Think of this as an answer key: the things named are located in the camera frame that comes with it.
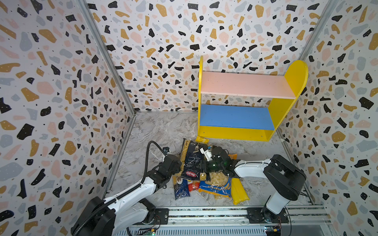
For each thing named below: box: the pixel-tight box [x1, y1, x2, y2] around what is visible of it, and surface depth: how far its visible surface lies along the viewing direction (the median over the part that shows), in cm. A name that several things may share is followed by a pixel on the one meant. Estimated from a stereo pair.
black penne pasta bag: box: [175, 138, 207, 181], surface depth 83 cm
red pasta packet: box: [188, 179, 200, 192], surface depth 83 cm
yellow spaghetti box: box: [195, 135, 210, 144], surface depth 102 cm
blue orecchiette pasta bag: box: [198, 171, 232, 201], surface depth 80 cm
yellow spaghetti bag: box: [231, 177, 251, 206], surface depth 81 cm
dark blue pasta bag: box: [173, 178, 190, 201], surface depth 82 cm
